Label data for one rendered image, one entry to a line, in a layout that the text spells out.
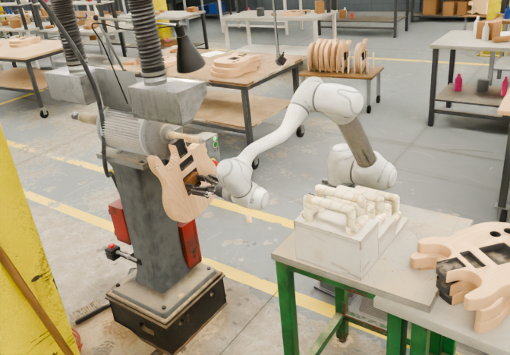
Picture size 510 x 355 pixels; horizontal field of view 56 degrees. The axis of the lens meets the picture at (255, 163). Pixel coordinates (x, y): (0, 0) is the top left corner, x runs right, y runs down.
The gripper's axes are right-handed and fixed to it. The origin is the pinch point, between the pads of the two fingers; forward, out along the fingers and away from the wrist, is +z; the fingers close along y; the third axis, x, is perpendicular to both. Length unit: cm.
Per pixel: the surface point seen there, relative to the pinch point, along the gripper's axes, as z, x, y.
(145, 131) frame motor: 19.1, 25.4, -1.9
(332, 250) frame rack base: -79, -2, -15
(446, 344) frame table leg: -109, -84, 23
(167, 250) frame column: 34, -53, -4
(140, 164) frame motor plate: 27.4, 7.5, -4.9
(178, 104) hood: -10.5, 43.5, -3.6
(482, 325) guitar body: -130, -11, -18
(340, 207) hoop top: -82, 16, -11
